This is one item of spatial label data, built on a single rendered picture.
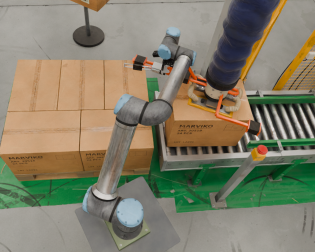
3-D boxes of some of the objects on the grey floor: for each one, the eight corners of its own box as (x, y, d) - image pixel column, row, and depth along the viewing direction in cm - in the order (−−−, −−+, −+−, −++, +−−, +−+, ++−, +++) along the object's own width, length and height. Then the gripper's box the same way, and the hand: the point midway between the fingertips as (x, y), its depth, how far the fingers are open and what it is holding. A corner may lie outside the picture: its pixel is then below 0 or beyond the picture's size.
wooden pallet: (141, 93, 336) (141, 85, 324) (148, 174, 284) (150, 168, 272) (32, 95, 318) (28, 86, 306) (18, 181, 266) (14, 175, 254)
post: (220, 196, 280) (263, 147, 196) (221, 202, 276) (266, 156, 193) (213, 196, 279) (254, 147, 195) (215, 203, 275) (257, 156, 192)
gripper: (173, 59, 192) (169, 80, 209) (180, 45, 199) (175, 66, 217) (161, 55, 192) (158, 76, 210) (168, 41, 200) (164, 63, 218)
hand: (163, 69), depth 213 cm, fingers open, 8 cm apart
